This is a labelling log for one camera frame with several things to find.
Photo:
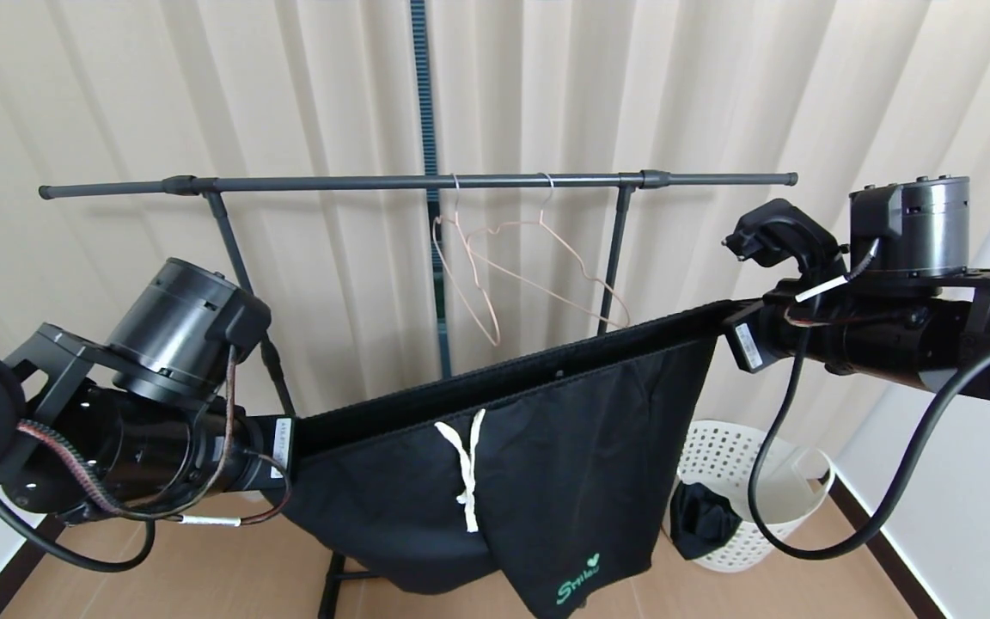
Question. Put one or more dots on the pink clothes hanger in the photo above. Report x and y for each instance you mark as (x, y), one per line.
(465, 292)
(546, 291)

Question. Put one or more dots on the black clothes rack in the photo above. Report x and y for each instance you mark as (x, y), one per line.
(332, 183)

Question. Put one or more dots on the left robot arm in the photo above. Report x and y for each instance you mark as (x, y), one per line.
(177, 327)

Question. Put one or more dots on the black shorts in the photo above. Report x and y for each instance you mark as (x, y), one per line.
(564, 447)

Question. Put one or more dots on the black garment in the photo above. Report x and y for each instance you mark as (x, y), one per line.
(705, 520)

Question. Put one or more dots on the window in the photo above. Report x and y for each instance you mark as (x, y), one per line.
(426, 103)

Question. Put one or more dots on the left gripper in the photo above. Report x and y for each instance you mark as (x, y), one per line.
(160, 456)

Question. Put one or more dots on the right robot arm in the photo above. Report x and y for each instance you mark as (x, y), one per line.
(916, 223)

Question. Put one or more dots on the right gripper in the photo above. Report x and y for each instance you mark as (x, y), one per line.
(873, 340)

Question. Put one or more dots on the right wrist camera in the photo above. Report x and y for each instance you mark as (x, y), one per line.
(779, 232)

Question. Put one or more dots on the white laundry basket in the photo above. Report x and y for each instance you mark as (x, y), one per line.
(791, 490)

